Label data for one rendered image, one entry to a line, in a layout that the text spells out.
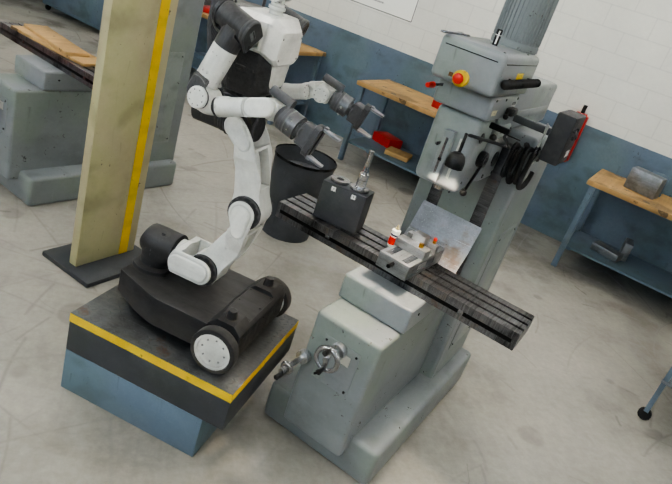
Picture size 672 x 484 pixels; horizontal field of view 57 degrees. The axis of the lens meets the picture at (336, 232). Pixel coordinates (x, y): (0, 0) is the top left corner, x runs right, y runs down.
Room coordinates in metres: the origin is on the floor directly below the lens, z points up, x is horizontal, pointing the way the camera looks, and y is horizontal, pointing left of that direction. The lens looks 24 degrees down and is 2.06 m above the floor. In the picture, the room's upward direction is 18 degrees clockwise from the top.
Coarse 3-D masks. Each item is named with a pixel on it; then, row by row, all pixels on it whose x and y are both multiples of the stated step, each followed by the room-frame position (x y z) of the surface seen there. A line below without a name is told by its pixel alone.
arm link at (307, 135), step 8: (296, 112) 2.02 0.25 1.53; (288, 120) 1.98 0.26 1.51; (296, 120) 1.99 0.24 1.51; (304, 120) 2.02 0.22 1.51; (288, 128) 1.98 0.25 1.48; (296, 128) 1.98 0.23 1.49; (304, 128) 1.98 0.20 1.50; (312, 128) 1.98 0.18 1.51; (320, 128) 1.98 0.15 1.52; (288, 136) 1.99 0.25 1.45; (296, 136) 1.98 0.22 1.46; (304, 136) 1.98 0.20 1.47; (312, 136) 1.97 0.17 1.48; (320, 136) 2.00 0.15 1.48; (296, 144) 1.98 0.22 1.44; (304, 144) 1.97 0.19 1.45; (312, 144) 1.97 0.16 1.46; (304, 152) 1.97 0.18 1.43; (312, 152) 2.01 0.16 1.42
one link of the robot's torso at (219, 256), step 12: (240, 204) 2.24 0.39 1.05; (240, 216) 2.22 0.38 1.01; (252, 216) 2.22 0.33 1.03; (228, 228) 2.24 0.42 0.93; (240, 228) 2.22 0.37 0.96; (216, 240) 2.29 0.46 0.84; (228, 240) 2.25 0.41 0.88; (240, 240) 2.23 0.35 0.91; (252, 240) 2.36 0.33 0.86; (204, 252) 2.30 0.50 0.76; (216, 252) 2.29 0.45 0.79; (228, 252) 2.28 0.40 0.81; (240, 252) 2.37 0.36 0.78; (216, 264) 2.29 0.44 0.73; (228, 264) 2.28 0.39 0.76; (216, 276) 2.28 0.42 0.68
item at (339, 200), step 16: (336, 176) 2.73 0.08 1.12; (320, 192) 2.67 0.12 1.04; (336, 192) 2.65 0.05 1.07; (352, 192) 2.64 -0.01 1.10; (368, 192) 2.68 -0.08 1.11; (320, 208) 2.67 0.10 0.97; (336, 208) 2.65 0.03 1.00; (352, 208) 2.63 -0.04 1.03; (368, 208) 2.72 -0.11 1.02; (336, 224) 2.64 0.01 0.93; (352, 224) 2.62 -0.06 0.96
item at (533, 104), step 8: (544, 80) 3.25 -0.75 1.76; (528, 88) 2.79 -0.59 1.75; (536, 88) 2.91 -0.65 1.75; (544, 88) 3.05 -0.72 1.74; (552, 88) 3.20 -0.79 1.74; (520, 96) 2.71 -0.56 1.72; (528, 96) 2.83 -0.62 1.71; (536, 96) 2.97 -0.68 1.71; (544, 96) 3.11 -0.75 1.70; (552, 96) 3.27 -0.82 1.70; (520, 104) 2.76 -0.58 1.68; (528, 104) 2.89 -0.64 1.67; (536, 104) 3.03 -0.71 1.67; (544, 104) 3.18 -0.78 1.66; (520, 112) 2.80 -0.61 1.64; (528, 112) 2.94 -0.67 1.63; (536, 112) 3.08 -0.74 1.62; (544, 112) 3.24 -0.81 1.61; (496, 120) 2.58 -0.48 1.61; (504, 120) 2.63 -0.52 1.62; (512, 120) 2.75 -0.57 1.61; (536, 120) 3.17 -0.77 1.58
